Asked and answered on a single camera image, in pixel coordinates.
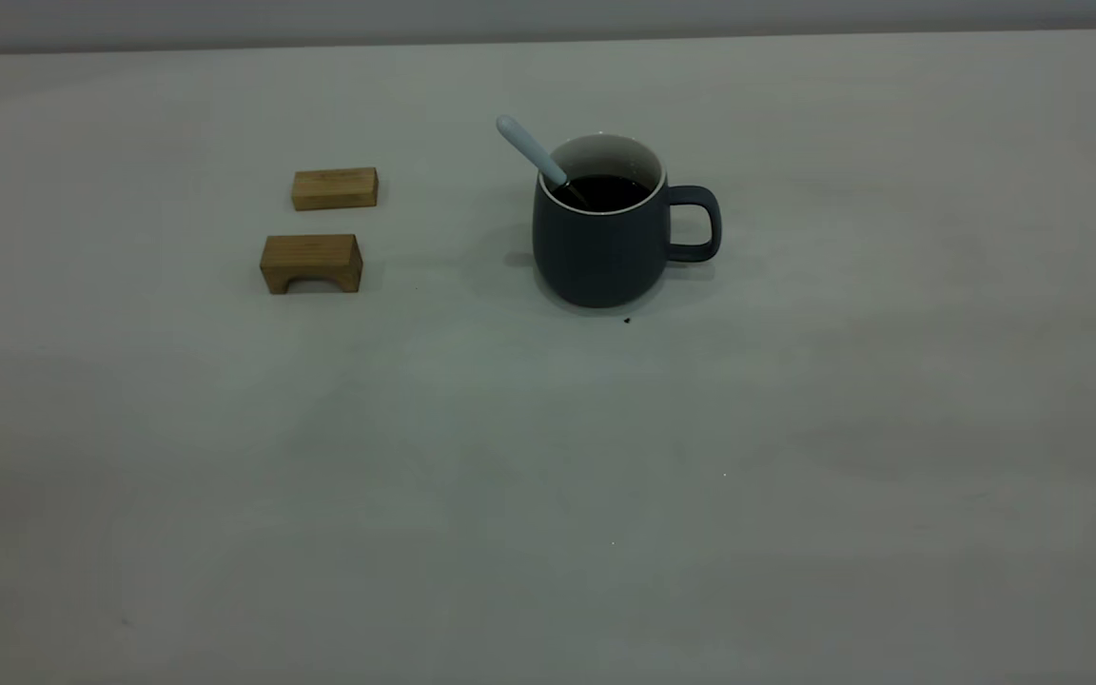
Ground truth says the grey spoon with white handle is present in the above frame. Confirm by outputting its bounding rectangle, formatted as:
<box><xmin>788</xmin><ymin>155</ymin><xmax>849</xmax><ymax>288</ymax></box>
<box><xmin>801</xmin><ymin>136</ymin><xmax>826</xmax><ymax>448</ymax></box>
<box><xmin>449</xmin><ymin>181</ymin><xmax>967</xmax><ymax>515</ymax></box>
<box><xmin>496</xmin><ymin>115</ymin><xmax>589</xmax><ymax>206</ymax></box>

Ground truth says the dark grey ceramic mug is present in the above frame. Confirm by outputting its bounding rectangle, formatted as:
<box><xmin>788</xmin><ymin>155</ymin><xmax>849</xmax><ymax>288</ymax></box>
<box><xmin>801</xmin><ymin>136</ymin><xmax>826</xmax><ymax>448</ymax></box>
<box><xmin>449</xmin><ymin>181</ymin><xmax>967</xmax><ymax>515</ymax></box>
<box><xmin>533</xmin><ymin>131</ymin><xmax>723</xmax><ymax>308</ymax></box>

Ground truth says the arched wooden block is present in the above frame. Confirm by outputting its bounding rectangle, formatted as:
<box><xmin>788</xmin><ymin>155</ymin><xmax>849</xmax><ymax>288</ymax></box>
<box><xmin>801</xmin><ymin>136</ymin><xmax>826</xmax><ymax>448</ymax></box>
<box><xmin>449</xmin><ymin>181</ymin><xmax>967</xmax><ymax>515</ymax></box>
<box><xmin>259</xmin><ymin>233</ymin><xmax>364</xmax><ymax>296</ymax></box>

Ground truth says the dark coffee liquid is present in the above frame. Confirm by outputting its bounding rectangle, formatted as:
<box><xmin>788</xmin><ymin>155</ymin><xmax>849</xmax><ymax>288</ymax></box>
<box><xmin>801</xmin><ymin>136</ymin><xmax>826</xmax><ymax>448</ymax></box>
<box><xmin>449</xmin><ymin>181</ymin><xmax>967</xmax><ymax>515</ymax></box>
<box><xmin>553</xmin><ymin>175</ymin><xmax>654</xmax><ymax>212</ymax></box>

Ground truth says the flat rectangular wooden block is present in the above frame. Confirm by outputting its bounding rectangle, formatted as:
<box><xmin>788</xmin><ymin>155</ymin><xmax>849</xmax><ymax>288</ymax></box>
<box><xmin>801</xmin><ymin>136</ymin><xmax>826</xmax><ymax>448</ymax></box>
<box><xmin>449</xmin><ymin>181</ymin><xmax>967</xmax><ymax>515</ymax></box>
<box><xmin>291</xmin><ymin>166</ymin><xmax>380</xmax><ymax>212</ymax></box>

